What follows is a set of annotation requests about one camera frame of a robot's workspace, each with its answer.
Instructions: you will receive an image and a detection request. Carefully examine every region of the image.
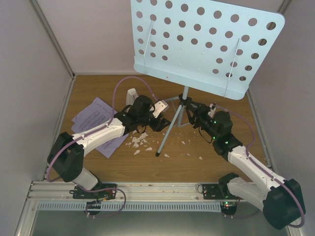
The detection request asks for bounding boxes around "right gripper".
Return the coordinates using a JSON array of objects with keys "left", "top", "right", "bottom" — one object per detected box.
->
[{"left": 186, "top": 101, "right": 219, "bottom": 140}]

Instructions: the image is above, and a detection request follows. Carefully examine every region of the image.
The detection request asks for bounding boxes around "white metronome body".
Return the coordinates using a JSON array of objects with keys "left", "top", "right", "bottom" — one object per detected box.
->
[{"left": 126, "top": 88, "right": 139, "bottom": 106}]

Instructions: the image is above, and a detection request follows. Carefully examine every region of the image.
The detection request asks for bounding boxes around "sheet music paper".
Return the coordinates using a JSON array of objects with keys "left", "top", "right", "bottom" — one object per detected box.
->
[
  {"left": 96, "top": 134, "right": 128, "bottom": 158},
  {"left": 71, "top": 97, "right": 112, "bottom": 133}
]

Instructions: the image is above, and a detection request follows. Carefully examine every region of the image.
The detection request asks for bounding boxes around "light blue music stand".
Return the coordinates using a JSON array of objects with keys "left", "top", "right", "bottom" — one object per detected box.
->
[{"left": 129, "top": 0, "right": 286, "bottom": 158}]

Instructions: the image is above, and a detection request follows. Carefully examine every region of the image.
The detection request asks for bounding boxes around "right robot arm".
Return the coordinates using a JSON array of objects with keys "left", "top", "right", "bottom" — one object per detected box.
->
[{"left": 184, "top": 98, "right": 306, "bottom": 230}]

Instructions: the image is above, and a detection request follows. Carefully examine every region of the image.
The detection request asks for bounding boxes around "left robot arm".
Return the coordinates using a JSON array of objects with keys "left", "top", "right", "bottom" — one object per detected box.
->
[{"left": 46, "top": 95, "right": 170, "bottom": 199}]

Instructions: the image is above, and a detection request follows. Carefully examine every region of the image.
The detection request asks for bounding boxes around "white debris pile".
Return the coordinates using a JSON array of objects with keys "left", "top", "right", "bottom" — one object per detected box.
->
[{"left": 125, "top": 131, "right": 148, "bottom": 148}]

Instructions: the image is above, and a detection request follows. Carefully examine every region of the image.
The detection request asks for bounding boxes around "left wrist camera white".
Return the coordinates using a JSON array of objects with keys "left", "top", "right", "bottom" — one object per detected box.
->
[{"left": 152, "top": 100, "right": 169, "bottom": 118}]

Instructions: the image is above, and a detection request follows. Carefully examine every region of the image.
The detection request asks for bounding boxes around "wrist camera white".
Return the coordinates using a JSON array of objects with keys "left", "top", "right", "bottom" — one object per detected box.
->
[
  {"left": 152, "top": 100, "right": 169, "bottom": 118},
  {"left": 208, "top": 103, "right": 217, "bottom": 118}
]

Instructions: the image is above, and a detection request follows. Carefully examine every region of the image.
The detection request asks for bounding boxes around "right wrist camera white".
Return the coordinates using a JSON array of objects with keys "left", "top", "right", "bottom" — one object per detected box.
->
[{"left": 208, "top": 103, "right": 217, "bottom": 118}]

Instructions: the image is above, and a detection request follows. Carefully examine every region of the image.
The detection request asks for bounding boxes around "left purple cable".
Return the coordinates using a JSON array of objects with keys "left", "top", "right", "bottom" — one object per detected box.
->
[{"left": 46, "top": 76, "right": 158, "bottom": 182}]

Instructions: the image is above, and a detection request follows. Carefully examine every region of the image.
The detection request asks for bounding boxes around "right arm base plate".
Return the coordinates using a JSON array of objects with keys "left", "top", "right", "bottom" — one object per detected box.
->
[{"left": 201, "top": 183, "right": 222, "bottom": 200}]

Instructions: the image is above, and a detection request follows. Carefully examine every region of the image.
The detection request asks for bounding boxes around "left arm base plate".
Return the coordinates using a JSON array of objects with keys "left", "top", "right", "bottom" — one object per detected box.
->
[{"left": 69, "top": 183, "right": 117, "bottom": 201}]

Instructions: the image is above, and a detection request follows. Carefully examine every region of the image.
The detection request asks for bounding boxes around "right aluminium frame post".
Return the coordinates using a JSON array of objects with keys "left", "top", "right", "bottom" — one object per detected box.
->
[{"left": 277, "top": 0, "right": 293, "bottom": 15}]

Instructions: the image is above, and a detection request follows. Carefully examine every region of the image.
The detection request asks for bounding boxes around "aluminium frame post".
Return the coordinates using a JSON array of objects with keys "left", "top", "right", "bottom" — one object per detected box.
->
[
  {"left": 29, "top": 0, "right": 75, "bottom": 80},
  {"left": 277, "top": 0, "right": 293, "bottom": 15}
]

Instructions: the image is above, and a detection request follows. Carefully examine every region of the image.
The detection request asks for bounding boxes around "aluminium front rail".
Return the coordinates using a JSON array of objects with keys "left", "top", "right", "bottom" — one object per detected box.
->
[{"left": 27, "top": 181, "right": 238, "bottom": 202}]

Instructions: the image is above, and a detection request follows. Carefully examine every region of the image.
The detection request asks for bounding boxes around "slotted cable duct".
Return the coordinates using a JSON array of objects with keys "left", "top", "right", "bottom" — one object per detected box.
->
[{"left": 37, "top": 201, "right": 221, "bottom": 212}]

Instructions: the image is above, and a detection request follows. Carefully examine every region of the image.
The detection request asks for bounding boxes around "left aluminium frame post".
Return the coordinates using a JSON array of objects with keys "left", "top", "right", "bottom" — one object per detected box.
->
[{"left": 29, "top": 0, "right": 75, "bottom": 80}]

